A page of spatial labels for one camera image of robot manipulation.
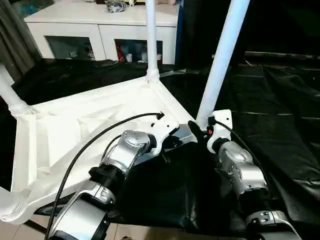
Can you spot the white plastic table top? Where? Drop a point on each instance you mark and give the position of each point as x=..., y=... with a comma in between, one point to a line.
x=87, y=112

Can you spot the black mat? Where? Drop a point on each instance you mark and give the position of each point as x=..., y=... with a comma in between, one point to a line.
x=262, y=100

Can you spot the white cup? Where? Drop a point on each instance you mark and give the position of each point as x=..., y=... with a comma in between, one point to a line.
x=128, y=57

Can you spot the blue upright panel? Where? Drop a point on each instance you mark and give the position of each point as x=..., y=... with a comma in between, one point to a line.
x=178, y=32

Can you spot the black speaker with gold label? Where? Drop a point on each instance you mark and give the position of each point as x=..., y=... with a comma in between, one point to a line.
x=195, y=30

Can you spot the dark metal bar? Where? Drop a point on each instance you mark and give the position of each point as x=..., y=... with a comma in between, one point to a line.
x=282, y=55

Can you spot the small white figurine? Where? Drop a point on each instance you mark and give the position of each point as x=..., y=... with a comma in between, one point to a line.
x=131, y=2

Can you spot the black white patterned bag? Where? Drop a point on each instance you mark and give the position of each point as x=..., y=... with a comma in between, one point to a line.
x=115, y=5

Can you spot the white sideboard cabinet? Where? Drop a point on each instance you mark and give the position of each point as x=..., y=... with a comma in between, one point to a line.
x=75, y=15

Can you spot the grey curtain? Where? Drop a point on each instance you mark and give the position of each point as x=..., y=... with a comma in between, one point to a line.
x=17, y=37

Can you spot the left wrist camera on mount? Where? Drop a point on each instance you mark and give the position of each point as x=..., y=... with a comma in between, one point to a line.
x=162, y=127

